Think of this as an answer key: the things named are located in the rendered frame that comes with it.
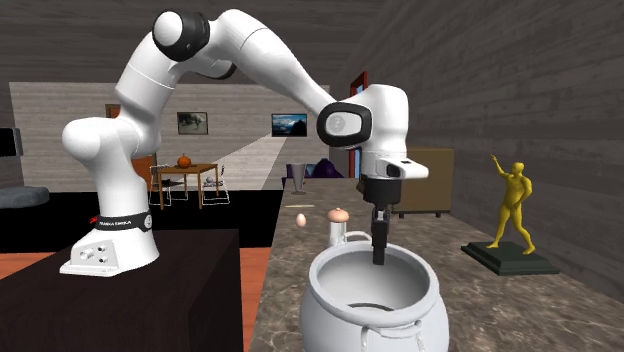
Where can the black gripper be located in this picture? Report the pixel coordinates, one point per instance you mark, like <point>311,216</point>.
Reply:
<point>382,191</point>

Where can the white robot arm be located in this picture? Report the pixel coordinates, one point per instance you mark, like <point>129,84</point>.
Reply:
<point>146,92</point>

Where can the white shaker with pink cap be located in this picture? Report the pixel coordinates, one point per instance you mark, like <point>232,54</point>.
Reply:
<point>337,229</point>

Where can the brown cabinet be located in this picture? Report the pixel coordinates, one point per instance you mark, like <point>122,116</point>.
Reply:
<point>426,185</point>

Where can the pale egg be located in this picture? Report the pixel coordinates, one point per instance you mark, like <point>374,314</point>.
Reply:
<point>300,220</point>

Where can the pale flat stick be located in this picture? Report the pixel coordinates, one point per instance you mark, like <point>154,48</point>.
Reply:
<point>299,206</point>

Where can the purple sofa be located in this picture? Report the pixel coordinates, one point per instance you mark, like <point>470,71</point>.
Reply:
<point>325,169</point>

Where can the large white pot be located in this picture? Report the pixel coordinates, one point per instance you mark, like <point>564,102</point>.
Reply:
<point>336,322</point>

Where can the grey vase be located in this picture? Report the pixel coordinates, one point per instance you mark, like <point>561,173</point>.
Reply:
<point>298,178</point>

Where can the yellow figure on dark base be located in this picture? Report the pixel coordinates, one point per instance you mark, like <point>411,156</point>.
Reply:
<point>516,195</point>

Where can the wooden table with pumpkin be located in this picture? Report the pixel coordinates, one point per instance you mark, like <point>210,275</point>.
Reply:
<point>187,169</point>

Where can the dark robot stand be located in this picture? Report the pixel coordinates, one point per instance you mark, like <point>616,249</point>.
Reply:
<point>122,312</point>

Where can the dark grey armchair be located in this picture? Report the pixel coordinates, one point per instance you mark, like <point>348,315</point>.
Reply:
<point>19,196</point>

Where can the blue wall picture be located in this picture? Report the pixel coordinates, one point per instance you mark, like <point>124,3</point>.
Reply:
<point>289,124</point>

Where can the grey wall picture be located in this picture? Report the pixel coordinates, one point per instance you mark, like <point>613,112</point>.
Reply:
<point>192,123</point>

